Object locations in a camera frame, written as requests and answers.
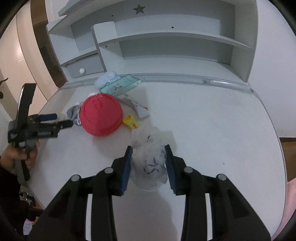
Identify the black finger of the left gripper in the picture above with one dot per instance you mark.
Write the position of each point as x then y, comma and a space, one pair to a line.
64, 124

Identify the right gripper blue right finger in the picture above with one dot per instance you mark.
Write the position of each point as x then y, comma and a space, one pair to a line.
170, 166

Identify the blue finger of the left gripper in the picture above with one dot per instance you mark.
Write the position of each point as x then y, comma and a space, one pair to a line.
47, 117

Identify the pink bed sheet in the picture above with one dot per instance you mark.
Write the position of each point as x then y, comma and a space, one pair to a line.
289, 205

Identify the yellow toy phone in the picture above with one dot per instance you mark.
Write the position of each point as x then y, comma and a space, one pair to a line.
130, 122

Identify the crumpled light blue tissue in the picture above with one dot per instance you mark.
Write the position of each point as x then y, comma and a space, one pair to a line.
106, 79

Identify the white patterned tissue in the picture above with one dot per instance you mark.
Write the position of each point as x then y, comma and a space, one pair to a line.
148, 161

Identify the grey drawer with white knob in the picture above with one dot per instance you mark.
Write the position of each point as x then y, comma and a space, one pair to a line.
85, 66

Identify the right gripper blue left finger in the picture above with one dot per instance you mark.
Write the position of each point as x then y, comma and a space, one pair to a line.
125, 169

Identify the red plastic cup lid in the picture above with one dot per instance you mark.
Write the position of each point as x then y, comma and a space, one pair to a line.
101, 114

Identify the person's left hand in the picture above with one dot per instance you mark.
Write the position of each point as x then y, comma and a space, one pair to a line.
11, 154

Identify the teal cigarette box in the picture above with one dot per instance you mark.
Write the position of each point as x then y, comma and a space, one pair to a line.
121, 86

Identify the grey white desk hutch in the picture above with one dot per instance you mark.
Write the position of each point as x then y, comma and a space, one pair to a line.
206, 39

